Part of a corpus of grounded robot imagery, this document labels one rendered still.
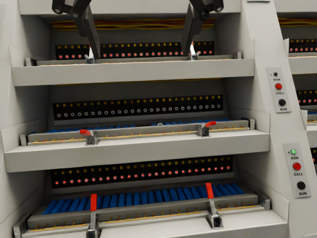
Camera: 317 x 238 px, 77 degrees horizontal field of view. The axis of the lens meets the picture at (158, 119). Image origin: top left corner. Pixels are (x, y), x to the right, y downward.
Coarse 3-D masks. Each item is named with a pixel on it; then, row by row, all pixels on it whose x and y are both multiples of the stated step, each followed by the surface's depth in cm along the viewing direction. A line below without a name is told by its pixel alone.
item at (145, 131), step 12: (240, 120) 54; (60, 132) 50; (72, 132) 49; (108, 132) 50; (120, 132) 50; (132, 132) 50; (144, 132) 51; (156, 132) 50; (168, 132) 51; (180, 132) 50
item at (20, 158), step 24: (72, 120) 61; (96, 120) 62; (120, 120) 63; (264, 120) 50; (24, 144) 47; (48, 144) 48; (72, 144) 46; (120, 144) 45; (144, 144) 45; (168, 144) 46; (192, 144) 47; (216, 144) 47; (240, 144) 48; (264, 144) 48; (24, 168) 43; (48, 168) 44
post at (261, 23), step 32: (224, 32) 69; (256, 32) 55; (256, 64) 52; (288, 64) 53; (256, 96) 53; (288, 96) 51; (288, 128) 49; (256, 160) 55; (288, 192) 45; (288, 224) 44
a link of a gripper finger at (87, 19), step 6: (84, 12) 24; (90, 12) 25; (84, 18) 24; (90, 18) 25; (84, 24) 24; (90, 24) 25; (90, 30) 25; (90, 36) 26; (96, 36) 28; (90, 42) 27; (96, 42) 28; (96, 48) 28; (96, 54) 29
